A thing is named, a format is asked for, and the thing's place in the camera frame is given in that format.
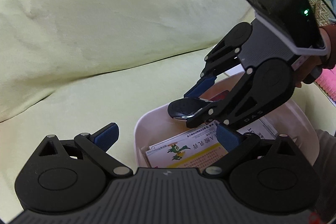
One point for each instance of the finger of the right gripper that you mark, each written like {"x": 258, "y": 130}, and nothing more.
{"x": 221, "y": 58}
{"x": 269, "y": 86}

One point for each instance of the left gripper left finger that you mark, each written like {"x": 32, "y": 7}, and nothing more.
{"x": 62, "y": 176}

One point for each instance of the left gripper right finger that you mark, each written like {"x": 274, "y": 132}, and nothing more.
{"x": 267, "y": 176}

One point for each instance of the red white Hynaut box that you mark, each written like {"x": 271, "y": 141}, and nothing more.
{"x": 260, "y": 127}

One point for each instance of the white plastic bin lid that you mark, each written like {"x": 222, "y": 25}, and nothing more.
{"x": 235, "y": 70}

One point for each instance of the person right hand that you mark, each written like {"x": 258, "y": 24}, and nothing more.
{"x": 325, "y": 60}

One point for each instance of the beige plastic storage bin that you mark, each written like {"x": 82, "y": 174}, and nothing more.
{"x": 157, "y": 126}

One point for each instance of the pink knitted cushion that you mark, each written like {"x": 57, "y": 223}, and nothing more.
{"x": 326, "y": 81}

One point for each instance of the tan medicine box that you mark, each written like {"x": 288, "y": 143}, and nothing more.
{"x": 187, "y": 158}

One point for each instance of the white box green bird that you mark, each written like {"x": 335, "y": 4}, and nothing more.
{"x": 201, "y": 137}

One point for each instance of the green sofa cover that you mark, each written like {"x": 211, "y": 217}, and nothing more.
{"x": 69, "y": 66}

